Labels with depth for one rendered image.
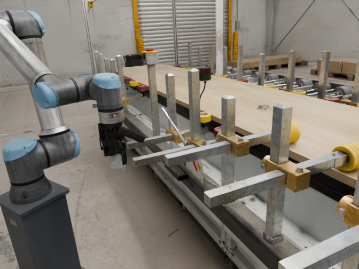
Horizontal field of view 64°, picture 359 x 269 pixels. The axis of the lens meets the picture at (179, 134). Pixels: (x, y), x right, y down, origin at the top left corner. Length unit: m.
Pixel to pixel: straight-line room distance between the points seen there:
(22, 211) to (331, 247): 1.25
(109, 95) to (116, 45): 7.92
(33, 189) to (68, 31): 7.39
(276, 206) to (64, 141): 1.05
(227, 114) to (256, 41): 10.25
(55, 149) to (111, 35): 7.50
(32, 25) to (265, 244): 1.32
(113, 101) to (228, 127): 0.40
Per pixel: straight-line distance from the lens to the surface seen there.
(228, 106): 0.99
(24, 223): 1.54
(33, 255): 1.65
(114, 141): 1.06
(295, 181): 0.80
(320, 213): 1.11
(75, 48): 8.73
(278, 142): 0.82
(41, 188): 1.55
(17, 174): 1.52
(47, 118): 1.54
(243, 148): 0.98
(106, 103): 1.02
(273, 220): 0.94
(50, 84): 1.06
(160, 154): 1.17
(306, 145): 1.17
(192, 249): 1.99
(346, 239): 0.63
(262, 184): 0.77
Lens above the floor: 1.33
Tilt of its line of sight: 20 degrees down
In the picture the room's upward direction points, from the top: 3 degrees counter-clockwise
